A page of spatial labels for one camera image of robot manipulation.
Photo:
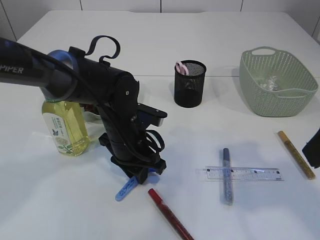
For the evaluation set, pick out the pink scissors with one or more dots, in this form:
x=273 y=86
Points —
x=181 y=68

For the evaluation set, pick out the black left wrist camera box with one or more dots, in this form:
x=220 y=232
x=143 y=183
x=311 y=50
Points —
x=150 y=116

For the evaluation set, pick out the blue scissors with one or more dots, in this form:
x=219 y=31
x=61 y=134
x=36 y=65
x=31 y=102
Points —
x=132 y=183

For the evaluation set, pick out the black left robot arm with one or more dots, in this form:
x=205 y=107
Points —
x=71 y=76

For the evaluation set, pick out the green wavy glass plate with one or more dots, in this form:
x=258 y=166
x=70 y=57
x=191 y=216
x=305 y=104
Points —
x=91 y=117

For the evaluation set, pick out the red glitter pen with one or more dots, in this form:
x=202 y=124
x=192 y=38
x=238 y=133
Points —
x=170 y=216

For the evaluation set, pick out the black mesh pen holder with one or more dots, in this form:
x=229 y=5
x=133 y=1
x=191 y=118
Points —
x=188 y=89

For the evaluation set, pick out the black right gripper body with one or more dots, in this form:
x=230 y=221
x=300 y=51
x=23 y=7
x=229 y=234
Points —
x=311 y=150

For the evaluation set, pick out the silver glitter pen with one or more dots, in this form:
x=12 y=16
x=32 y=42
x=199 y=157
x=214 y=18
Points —
x=227 y=180

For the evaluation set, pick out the green woven plastic basket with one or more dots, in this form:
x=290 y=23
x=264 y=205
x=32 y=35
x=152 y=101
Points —
x=297 y=85

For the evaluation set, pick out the gold glitter pen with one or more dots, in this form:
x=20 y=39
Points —
x=310 y=175

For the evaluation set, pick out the clear plastic ruler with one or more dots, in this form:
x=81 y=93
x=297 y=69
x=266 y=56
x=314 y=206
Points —
x=250 y=174

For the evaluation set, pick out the purple artificial grape bunch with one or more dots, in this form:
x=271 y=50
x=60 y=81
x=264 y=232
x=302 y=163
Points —
x=89 y=108

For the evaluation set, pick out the clear plastic sheet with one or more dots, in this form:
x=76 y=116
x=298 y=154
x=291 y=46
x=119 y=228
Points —
x=270 y=84

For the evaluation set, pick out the yellow tea bottle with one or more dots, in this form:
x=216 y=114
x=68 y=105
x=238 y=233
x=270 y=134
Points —
x=66 y=124

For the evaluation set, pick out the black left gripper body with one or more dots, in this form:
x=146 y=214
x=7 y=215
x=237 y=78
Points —
x=129 y=143

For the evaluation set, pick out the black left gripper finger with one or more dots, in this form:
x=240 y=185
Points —
x=140 y=173
x=158 y=167

